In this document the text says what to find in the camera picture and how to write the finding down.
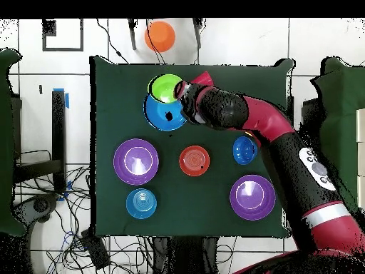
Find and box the green plastic bowl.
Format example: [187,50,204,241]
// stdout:
[147,73,184,104]

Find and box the red plastic cup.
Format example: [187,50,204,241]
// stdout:
[190,71,215,87]

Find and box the large light blue bowl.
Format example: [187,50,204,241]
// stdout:
[143,93,188,132]

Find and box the purple plastic bowl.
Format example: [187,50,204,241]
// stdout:
[113,138,160,186]
[229,174,277,221]

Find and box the dark blue plastic bowl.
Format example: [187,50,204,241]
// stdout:
[232,136,259,166]

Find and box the orange round object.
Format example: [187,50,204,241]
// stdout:
[144,20,177,54]

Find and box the black tripod leg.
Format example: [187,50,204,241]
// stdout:
[127,19,138,51]
[192,18,207,49]

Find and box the orange-red plastic bowl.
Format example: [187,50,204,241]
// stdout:
[178,145,211,177]

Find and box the dark green tablecloth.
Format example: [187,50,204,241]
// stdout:
[88,55,296,239]

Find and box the blue tape strip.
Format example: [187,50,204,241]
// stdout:
[53,88,70,109]

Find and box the small light blue bowl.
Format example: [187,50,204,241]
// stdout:
[125,188,158,220]

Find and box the black metal stand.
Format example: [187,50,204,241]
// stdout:
[14,90,68,194]

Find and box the green cloth covered table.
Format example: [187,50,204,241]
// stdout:
[309,56,365,215]
[0,47,28,237]

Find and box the black power adapter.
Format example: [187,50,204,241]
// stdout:
[80,229,111,270]

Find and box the black grey chair base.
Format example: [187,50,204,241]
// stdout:
[12,193,61,229]

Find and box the white box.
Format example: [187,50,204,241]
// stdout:
[357,175,365,210]

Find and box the black cable with connector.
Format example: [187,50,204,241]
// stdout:
[96,19,130,64]

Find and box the black metal post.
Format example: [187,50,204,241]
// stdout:
[286,96,295,129]

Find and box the tangle of floor cables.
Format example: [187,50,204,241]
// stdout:
[16,149,155,274]

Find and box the black square floor frame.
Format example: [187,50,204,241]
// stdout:
[41,19,84,52]

